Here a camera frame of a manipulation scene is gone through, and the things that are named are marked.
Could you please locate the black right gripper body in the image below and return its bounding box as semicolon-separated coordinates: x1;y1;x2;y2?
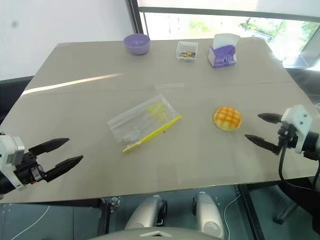
276;124;300;151

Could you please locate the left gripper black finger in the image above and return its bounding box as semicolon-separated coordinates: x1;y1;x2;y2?
28;137;71;157
44;154;84;183

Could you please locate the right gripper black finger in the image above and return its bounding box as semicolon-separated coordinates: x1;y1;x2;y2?
257;112;284;125
244;134;282;157

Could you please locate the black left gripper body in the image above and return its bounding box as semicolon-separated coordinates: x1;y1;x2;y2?
13;148;50;186

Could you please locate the yellow bun toy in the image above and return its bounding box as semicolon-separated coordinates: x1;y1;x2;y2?
212;106;243;132

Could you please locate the clear yellow-zip plastic bag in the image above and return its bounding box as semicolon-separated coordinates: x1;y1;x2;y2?
106;93;183;154

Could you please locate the black table leg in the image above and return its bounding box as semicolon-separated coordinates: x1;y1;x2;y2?
99;196;121;236
236;183;301;240

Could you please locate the purple tissue pack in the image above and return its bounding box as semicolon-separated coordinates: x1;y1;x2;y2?
207;33;241;69

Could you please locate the silver right robot leg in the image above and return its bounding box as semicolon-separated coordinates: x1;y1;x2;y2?
192;191;226;240

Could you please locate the silver robot leg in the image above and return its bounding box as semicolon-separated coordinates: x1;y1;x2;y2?
192;191;226;240
124;194;168;232

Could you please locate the silver left robot leg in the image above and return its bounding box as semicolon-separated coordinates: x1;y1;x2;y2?
124;194;168;232

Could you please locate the clear box with colourful clips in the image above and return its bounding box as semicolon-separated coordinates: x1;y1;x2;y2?
175;40;199;63

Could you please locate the silver robot torso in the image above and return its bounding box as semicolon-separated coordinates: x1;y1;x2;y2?
89;226;213;240

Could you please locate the purple plastic bowl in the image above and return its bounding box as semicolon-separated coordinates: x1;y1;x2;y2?
123;33;151;56

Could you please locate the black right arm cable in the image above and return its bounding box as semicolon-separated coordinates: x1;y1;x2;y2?
278;129;320;193

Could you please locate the thin white floor cable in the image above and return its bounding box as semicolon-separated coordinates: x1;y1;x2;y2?
223;196;241;240

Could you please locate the dark window frame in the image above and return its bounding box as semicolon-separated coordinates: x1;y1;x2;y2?
126;0;320;38

